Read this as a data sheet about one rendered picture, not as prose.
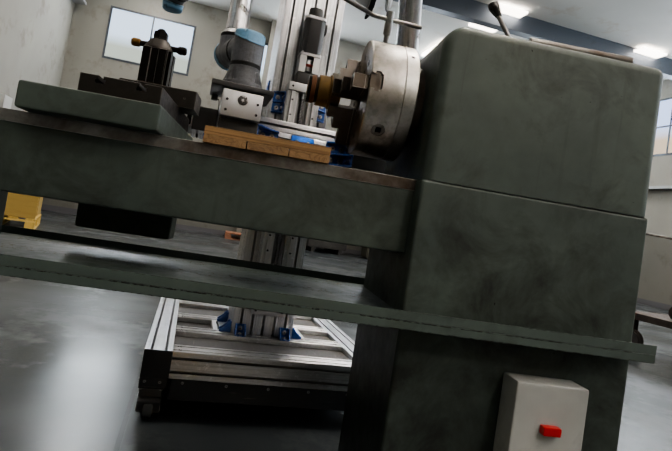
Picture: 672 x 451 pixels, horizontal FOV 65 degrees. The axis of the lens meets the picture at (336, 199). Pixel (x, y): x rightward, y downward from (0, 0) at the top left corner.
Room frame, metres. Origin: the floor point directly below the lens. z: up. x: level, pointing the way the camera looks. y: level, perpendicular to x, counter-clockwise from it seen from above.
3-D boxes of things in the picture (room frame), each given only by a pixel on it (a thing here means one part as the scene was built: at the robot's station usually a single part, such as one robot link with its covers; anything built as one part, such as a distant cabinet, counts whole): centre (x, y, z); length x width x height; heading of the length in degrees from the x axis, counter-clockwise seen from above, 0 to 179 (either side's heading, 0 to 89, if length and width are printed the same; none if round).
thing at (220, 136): (1.41, 0.20, 0.88); 0.36 x 0.30 x 0.04; 8
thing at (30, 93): (1.39, 0.60, 0.89); 0.53 x 0.30 x 0.06; 8
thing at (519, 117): (1.52, -0.46, 1.06); 0.59 x 0.48 x 0.39; 98
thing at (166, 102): (1.38, 0.55, 0.95); 0.43 x 0.18 x 0.04; 8
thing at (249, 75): (1.96, 0.42, 1.21); 0.15 x 0.15 x 0.10
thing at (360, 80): (1.35, 0.00, 1.09); 0.12 x 0.11 x 0.05; 8
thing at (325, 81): (1.43, 0.08, 1.08); 0.09 x 0.09 x 0.09; 8
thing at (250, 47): (1.96, 0.42, 1.33); 0.13 x 0.12 x 0.14; 36
